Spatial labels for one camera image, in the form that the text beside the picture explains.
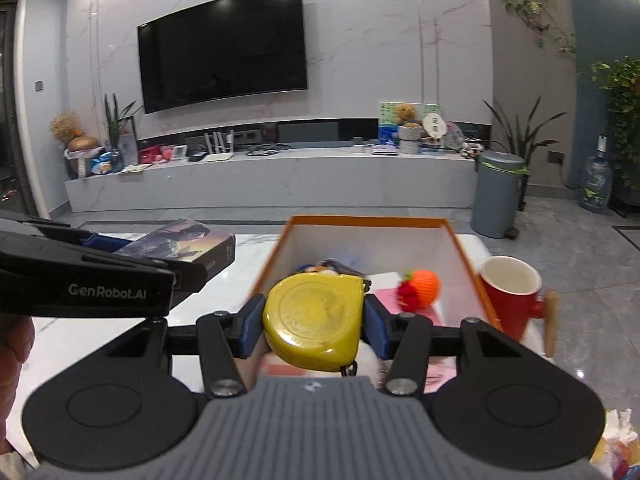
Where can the blue snack packets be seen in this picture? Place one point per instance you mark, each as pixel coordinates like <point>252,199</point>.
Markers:
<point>106,162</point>

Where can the green vine plant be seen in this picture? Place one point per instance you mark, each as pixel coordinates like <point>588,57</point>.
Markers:
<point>622,110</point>

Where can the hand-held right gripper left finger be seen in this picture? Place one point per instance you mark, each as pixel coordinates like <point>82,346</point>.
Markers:
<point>250,327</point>

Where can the person's left hand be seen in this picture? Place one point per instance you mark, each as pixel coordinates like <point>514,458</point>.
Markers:
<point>12,360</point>

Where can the pink card wallet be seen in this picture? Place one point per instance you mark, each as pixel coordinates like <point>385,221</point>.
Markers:
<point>389,300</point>

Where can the long leaf potted plant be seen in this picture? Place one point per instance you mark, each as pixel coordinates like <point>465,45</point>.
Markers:
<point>520,135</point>

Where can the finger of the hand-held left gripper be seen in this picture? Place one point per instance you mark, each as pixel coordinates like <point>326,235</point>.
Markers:
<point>105,241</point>
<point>190,275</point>

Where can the dried yellow flowers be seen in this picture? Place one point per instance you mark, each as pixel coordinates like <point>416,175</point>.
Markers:
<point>64,127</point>

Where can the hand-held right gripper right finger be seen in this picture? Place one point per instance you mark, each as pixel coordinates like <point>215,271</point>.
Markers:
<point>377,330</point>

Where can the white woven basket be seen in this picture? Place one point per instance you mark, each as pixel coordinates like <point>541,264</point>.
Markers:
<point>410,140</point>

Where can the white marble television console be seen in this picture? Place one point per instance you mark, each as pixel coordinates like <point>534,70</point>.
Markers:
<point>300,180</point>

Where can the wall vine plant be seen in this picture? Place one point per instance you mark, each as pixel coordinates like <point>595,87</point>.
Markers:
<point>537,15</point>

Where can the pink toys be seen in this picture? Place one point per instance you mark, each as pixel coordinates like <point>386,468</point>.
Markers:
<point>155,154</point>

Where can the brown teddy bear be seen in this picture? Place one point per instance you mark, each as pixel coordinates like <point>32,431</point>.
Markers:
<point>406,114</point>

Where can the tall green potted plant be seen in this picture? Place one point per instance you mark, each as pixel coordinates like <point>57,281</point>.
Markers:
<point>117,125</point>

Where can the patterned round plate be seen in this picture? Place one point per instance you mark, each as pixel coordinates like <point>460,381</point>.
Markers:
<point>456,136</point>

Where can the small white display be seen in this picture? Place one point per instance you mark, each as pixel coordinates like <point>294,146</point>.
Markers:
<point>180,152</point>

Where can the white round fan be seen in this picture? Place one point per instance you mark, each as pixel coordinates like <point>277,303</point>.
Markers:
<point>434,127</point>

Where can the black and white checkered toy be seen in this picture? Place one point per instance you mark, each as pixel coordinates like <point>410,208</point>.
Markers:
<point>472,151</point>

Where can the dark glass door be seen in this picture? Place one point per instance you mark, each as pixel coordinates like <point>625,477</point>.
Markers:
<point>10,110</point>

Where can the glass picture frame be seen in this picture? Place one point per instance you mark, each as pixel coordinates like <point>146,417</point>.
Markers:
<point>128,142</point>

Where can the white router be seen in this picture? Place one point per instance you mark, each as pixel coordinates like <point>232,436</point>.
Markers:
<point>217,156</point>

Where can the grey trash can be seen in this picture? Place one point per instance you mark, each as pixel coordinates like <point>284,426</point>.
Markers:
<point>497,195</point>

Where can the orange cardboard box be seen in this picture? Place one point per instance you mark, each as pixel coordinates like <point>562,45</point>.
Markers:
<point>360,240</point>

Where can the yellow tape measure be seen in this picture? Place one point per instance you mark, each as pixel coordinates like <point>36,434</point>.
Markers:
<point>310,320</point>

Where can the green and blue picture board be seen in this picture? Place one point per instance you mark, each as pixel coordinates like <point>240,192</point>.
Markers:
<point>387,130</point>

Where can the brown gourd ornament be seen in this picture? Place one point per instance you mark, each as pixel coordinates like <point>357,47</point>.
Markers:
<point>82,152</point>

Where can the blue water jug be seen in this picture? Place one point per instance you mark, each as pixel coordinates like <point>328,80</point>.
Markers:
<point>595,180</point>

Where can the orange crochet ball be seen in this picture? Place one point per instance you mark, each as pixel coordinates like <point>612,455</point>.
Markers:
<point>422,287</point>

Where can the black television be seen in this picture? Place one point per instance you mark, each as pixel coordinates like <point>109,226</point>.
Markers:
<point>220,50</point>

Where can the dark printed box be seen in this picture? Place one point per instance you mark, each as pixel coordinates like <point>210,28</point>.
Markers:
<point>175,240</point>

